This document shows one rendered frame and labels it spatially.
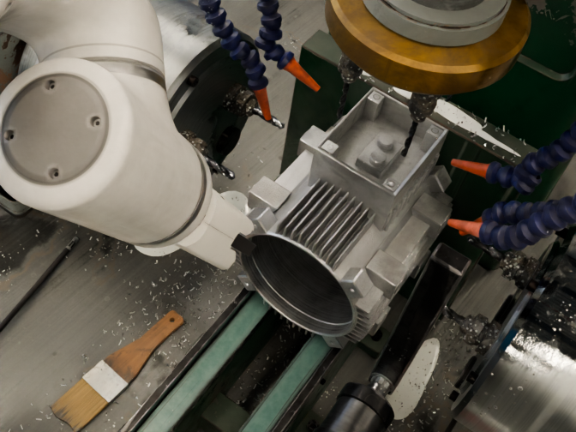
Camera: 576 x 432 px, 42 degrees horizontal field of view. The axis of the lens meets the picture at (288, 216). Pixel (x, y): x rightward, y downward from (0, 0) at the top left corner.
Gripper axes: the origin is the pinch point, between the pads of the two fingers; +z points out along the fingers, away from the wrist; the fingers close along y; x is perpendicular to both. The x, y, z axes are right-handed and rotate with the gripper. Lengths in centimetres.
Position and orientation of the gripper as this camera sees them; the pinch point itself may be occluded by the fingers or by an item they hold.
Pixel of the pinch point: (216, 226)
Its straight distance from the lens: 70.3
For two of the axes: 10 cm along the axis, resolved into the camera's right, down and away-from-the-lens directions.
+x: 5.4, -8.4, 0.5
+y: 8.2, 5.2, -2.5
